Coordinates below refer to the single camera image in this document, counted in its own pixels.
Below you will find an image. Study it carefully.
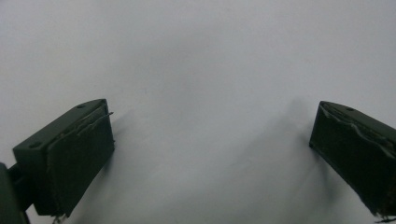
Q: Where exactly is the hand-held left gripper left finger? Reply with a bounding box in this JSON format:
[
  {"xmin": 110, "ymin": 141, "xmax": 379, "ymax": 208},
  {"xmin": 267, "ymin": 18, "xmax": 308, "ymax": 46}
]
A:
[{"xmin": 12, "ymin": 98, "xmax": 116, "ymax": 217}]

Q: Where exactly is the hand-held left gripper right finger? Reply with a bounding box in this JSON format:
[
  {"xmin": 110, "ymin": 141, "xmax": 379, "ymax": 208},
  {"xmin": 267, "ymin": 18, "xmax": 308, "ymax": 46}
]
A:
[{"xmin": 308, "ymin": 100, "xmax": 396, "ymax": 217}]

